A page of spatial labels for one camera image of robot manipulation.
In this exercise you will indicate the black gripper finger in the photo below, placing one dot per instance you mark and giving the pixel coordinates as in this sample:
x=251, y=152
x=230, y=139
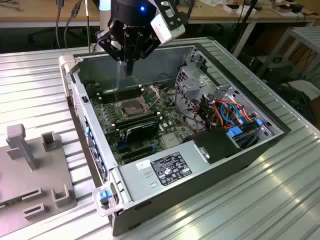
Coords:
x=110, y=43
x=148, y=45

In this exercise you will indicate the black RAM slot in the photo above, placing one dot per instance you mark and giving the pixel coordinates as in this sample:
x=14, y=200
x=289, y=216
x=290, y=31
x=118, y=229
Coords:
x=120, y=90
x=139, y=123
x=137, y=118
x=122, y=95

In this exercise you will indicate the CPU socket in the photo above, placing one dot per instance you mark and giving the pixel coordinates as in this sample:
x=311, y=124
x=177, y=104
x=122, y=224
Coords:
x=131, y=109

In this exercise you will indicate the black expansion slot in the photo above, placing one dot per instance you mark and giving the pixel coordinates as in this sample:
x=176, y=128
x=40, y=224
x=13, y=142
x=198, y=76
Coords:
x=137, y=153

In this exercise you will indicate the open grey PC case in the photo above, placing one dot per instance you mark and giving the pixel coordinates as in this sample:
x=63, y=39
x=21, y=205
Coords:
x=100, y=67

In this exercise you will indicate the thin metal locking lever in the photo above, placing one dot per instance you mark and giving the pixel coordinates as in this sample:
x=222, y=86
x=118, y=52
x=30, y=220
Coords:
x=115, y=95

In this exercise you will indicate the silver drive cage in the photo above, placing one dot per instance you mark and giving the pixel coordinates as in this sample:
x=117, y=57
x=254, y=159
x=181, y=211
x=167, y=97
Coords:
x=192, y=87

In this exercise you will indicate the black office chair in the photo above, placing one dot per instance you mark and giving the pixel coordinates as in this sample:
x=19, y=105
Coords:
x=45, y=35

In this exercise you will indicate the wooden desk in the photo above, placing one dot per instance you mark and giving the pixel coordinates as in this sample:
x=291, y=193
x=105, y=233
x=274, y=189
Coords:
x=37, y=12

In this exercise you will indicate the green motherboard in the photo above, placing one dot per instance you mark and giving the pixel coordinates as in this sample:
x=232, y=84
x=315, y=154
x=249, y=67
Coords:
x=175, y=125

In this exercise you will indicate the black graphics card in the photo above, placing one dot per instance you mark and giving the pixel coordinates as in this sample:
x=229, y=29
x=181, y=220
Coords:
x=142, y=131

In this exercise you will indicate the silver chip heat sink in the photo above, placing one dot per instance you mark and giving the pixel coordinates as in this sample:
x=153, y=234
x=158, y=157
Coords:
x=171, y=140

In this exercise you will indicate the white box on desk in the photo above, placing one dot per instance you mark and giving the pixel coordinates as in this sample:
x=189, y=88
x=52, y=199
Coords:
x=240, y=8

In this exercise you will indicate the blue disk carrier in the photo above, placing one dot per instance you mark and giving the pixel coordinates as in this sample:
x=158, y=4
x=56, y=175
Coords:
x=235, y=132

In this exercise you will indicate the black power supply label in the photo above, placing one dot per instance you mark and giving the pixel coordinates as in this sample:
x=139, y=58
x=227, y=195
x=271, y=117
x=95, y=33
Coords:
x=171, y=168

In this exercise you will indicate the black box under table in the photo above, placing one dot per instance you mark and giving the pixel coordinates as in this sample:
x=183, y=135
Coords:
x=277, y=67

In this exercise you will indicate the grey power supply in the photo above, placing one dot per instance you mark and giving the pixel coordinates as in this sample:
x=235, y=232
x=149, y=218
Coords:
x=140, y=180

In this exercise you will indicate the clear latch with blue tab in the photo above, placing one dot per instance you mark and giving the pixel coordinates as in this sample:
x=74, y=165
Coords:
x=103, y=195

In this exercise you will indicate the grey parts rack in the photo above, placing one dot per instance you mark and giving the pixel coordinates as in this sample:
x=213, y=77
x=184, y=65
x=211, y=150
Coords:
x=30, y=175

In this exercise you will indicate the metal slat side table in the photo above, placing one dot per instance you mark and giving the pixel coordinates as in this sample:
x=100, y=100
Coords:
x=307, y=35

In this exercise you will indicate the green circuit board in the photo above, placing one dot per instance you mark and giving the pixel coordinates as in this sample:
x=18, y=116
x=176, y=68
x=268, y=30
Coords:
x=10, y=203

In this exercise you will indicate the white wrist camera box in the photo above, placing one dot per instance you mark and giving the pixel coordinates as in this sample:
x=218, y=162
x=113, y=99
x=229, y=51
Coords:
x=162, y=27

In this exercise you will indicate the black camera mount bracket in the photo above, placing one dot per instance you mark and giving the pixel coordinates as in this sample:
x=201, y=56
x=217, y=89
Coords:
x=178, y=20

